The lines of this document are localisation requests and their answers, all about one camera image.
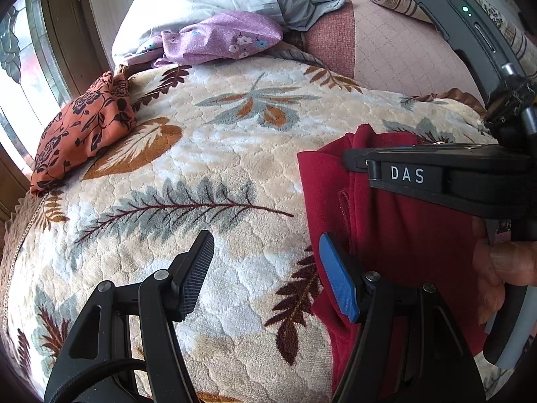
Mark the person's right hand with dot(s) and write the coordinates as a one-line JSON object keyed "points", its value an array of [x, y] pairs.
{"points": [[495, 264]]}

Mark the stained glass window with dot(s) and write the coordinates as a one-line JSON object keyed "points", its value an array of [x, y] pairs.
{"points": [[25, 50]]}

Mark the orange floral cloth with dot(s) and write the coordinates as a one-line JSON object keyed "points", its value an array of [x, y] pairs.
{"points": [[79, 134]]}

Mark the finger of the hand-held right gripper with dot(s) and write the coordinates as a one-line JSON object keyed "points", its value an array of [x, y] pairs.
{"points": [[356, 159]]}

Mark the pink quilted mattress cover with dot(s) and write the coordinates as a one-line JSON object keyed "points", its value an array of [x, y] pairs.
{"points": [[398, 50]]}

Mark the white pillow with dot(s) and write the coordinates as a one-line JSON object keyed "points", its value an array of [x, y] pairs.
{"points": [[176, 0]]}

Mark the leaf print blanket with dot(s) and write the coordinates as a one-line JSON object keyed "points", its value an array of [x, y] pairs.
{"points": [[209, 155]]}

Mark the purple floral cloth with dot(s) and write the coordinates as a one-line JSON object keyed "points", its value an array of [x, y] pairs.
{"points": [[218, 37]]}

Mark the red sweater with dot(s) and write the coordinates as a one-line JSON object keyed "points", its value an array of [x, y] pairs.
{"points": [[402, 235]]}

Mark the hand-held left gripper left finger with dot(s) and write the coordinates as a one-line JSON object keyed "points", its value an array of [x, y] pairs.
{"points": [[195, 277]]}

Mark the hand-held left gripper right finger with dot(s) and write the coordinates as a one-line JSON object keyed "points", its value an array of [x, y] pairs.
{"points": [[337, 279]]}

